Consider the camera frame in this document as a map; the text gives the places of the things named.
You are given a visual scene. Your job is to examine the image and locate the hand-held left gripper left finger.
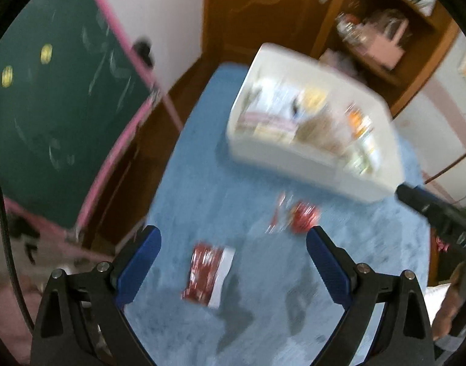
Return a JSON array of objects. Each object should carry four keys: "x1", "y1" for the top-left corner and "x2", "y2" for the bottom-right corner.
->
[{"x1": 31, "y1": 225, "x2": 162, "y2": 366}]

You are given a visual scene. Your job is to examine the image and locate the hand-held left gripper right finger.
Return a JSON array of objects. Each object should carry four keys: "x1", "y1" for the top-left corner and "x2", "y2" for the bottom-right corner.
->
[{"x1": 306, "y1": 226, "x2": 435, "y2": 366}]

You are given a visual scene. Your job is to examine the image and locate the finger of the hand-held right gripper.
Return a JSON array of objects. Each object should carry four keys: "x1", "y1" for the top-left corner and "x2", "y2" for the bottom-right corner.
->
[{"x1": 396, "y1": 184, "x2": 466, "y2": 250}]

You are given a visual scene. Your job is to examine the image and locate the small red candy packet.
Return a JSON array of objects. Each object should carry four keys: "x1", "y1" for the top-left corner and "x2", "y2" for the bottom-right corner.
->
[
  {"x1": 290, "y1": 201, "x2": 319, "y2": 233},
  {"x1": 269, "y1": 192, "x2": 294, "y2": 235}
]

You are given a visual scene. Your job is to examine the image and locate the dark red snack packet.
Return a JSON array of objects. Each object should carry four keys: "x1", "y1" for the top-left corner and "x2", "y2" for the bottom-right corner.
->
[{"x1": 180, "y1": 242, "x2": 235, "y2": 309}]

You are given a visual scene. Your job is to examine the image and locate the green and clear snack packet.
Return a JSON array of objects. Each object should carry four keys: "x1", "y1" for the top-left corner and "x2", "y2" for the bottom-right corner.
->
[{"x1": 345, "y1": 149, "x2": 382, "y2": 176}]

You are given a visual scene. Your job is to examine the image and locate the white plastic bin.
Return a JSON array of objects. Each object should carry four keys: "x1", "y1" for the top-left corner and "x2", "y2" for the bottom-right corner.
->
[{"x1": 225, "y1": 43, "x2": 406, "y2": 203}]

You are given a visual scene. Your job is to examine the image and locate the person's right hand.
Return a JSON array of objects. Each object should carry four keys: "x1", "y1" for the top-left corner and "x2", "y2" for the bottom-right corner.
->
[{"x1": 433, "y1": 261, "x2": 466, "y2": 342}]

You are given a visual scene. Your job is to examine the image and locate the white knitted cloth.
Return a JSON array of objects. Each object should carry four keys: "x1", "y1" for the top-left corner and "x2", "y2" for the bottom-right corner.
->
[{"x1": 423, "y1": 286, "x2": 450, "y2": 325}]

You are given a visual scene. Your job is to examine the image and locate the blue fluffy table cloth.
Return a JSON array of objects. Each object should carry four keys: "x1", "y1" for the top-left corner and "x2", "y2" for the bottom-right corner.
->
[{"x1": 124, "y1": 63, "x2": 435, "y2": 366}]

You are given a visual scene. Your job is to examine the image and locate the wooden shelf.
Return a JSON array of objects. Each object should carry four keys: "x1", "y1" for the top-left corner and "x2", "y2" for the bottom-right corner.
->
[{"x1": 311, "y1": 0, "x2": 460, "y2": 119}]

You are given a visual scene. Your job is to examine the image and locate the pink box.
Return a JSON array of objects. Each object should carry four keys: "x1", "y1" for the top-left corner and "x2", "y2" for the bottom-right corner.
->
[{"x1": 364, "y1": 21, "x2": 409, "y2": 69}]

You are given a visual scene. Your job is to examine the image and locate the black easel knob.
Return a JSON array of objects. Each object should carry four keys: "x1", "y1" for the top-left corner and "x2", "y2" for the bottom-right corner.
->
[{"x1": 134, "y1": 38, "x2": 155, "y2": 65}]

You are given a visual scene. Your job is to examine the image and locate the wooden door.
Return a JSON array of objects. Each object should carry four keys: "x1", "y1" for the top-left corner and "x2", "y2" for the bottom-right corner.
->
[{"x1": 200, "y1": 0, "x2": 351, "y2": 69}]

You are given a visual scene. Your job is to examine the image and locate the black cable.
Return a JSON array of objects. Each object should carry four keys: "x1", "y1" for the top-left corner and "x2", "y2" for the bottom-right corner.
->
[{"x1": 0, "y1": 164, "x2": 35, "y2": 336}]

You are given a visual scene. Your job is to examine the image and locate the green chalkboard with pink frame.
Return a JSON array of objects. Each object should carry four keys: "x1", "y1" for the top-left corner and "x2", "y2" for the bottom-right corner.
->
[{"x1": 0, "y1": 0, "x2": 184, "y2": 264}]

